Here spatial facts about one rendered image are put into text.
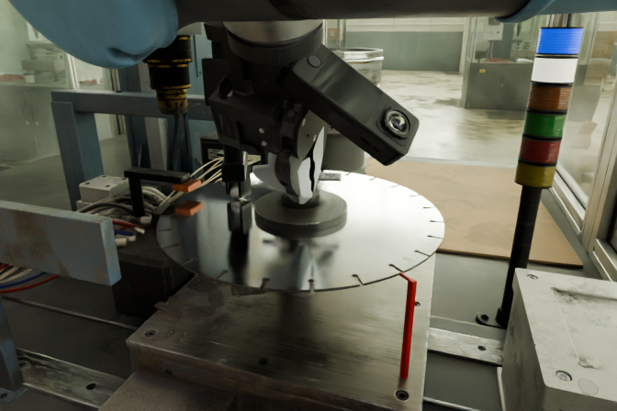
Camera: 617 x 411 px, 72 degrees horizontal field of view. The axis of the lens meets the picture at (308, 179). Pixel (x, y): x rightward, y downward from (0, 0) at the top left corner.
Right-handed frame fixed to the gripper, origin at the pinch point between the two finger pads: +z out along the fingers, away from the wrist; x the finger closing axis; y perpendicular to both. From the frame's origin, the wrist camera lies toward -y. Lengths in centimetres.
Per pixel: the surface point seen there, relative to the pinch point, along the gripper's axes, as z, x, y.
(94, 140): 25, -13, 55
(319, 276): -2.3, 9.4, -5.3
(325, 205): 4.0, -2.1, -1.1
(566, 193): 46, -55, -41
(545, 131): 0.0, -19.6, -22.3
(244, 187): 5.3, -1.5, 9.7
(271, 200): 4.7, -0.6, 5.4
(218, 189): 8.9, -2.1, 14.8
